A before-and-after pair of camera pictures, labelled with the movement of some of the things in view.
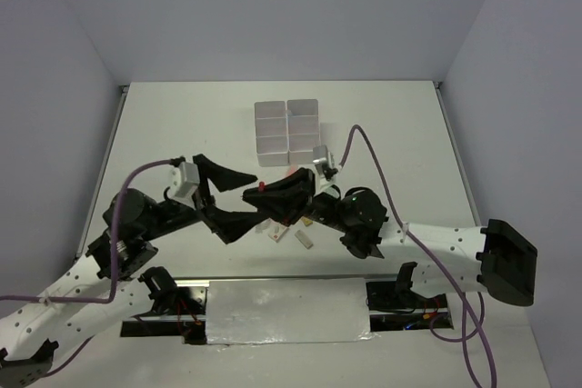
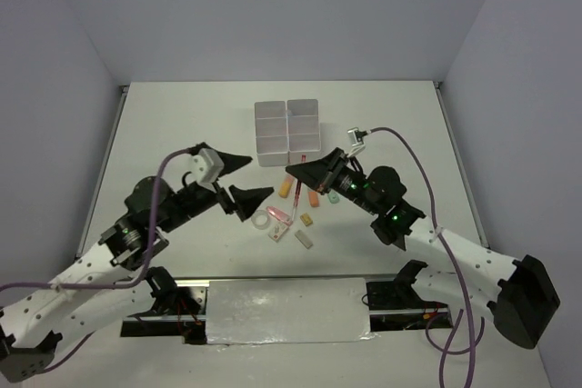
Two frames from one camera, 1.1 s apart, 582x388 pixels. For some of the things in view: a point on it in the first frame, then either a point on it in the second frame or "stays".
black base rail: [185, 312] stays
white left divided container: [271, 134] stays
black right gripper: [287, 200] to [321, 174]
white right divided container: [304, 130] stays
